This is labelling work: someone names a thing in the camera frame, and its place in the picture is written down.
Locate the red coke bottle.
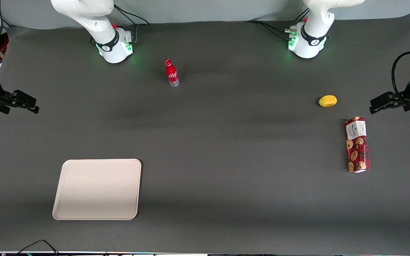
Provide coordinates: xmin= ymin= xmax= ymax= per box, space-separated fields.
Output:
xmin=164 ymin=58 xmax=180 ymax=87

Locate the white plastic tray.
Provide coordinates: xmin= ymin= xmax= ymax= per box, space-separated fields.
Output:
xmin=52 ymin=159 xmax=142 ymax=221

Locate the red cookie box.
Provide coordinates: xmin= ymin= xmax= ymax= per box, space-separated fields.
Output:
xmin=344 ymin=117 xmax=371 ymax=174

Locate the yellow lemon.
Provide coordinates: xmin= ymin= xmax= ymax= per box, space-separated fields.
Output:
xmin=318 ymin=95 xmax=338 ymax=108

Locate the black left arm base cable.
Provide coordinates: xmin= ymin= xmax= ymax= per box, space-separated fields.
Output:
xmin=246 ymin=9 xmax=310 ymax=40

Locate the black arm base cable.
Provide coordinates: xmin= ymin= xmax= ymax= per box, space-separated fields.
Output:
xmin=246 ymin=9 xmax=310 ymax=40
xmin=114 ymin=4 xmax=151 ymax=44

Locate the black right arm base cable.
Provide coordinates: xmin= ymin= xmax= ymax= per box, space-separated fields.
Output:
xmin=114 ymin=4 xmax=151 ymax=44

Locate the black table edge cable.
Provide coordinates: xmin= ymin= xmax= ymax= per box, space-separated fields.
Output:
xmin=13 ymin=239 xmax=60 ymax=256

